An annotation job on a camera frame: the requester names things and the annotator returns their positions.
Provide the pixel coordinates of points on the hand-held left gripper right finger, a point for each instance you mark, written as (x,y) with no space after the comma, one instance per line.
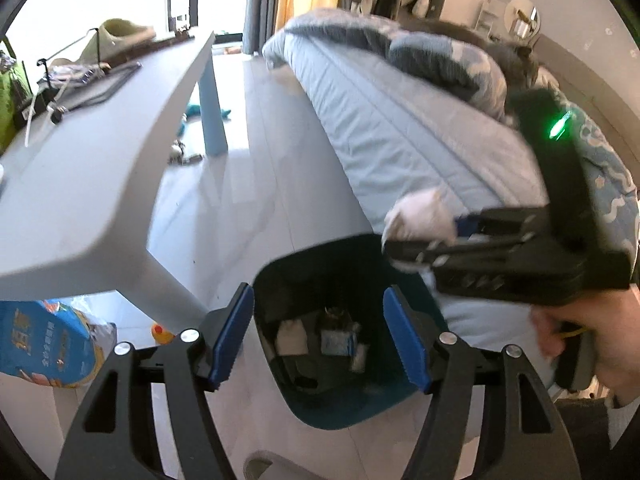
(405,340)

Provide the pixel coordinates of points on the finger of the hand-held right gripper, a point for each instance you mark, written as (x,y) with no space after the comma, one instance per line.
(440,254)
(467,226)

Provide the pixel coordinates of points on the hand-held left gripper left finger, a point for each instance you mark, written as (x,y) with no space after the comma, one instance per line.
(232,335)

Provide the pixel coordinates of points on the blue white packet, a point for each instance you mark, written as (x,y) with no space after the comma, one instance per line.
(340,341)

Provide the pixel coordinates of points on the teal trash bin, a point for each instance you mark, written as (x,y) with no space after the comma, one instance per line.
(340,410)

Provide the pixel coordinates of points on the person's right hand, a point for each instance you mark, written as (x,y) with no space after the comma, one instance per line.
(617,340)

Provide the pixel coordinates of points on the blue white fleece blanket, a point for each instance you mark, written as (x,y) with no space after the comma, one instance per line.
(605,185)

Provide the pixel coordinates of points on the yellow rubber duck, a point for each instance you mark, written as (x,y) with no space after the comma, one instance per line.
(161,335)

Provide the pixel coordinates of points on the grey bed mattress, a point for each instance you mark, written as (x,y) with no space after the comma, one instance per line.
(400,125)

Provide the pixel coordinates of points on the grey slipper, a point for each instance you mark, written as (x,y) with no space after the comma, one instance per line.
(270,467)

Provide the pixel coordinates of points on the small grey floor toy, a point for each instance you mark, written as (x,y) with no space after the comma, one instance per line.
(185,156)

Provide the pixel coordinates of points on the blue printed bag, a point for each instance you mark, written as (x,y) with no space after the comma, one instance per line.
(45,345)

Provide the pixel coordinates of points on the round mirror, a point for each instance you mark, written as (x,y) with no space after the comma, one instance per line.
(522,17)

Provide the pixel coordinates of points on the grey side table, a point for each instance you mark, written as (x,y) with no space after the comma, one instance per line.
(100,175)

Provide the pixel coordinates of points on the teal cat toy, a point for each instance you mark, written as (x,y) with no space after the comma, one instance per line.
(192,110)

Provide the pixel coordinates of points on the black flat tray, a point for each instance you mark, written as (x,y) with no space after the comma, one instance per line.
(95,92)

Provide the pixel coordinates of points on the grey curtain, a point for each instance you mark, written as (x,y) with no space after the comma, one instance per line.
(265,5)

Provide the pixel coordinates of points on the brown wooden stick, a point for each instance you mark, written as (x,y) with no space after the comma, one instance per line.
(172,36)

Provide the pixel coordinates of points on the green bag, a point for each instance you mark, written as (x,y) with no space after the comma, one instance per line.
(7,100)

